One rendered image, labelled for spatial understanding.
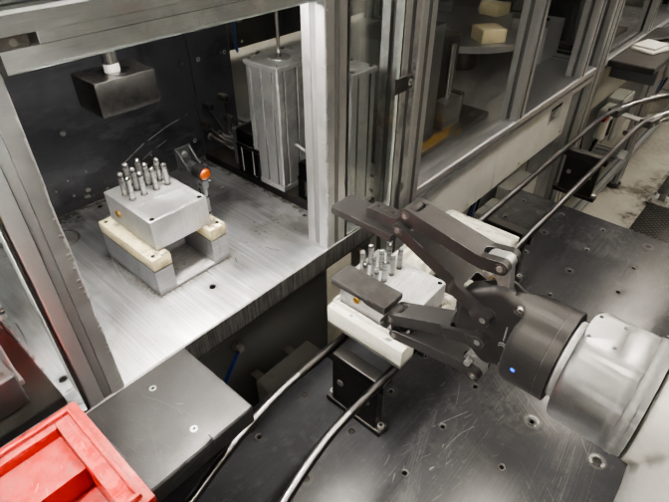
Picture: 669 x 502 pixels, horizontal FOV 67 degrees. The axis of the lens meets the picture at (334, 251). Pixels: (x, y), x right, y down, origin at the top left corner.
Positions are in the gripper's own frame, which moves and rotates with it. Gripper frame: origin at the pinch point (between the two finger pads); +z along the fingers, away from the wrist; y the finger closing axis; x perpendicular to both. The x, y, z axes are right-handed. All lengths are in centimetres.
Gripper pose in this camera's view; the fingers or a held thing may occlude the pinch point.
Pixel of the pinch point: (360, 250)
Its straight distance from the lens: 49.5
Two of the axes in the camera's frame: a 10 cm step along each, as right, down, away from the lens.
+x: -6.7, 4.6, -5.9
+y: 0.0, -7.9, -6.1
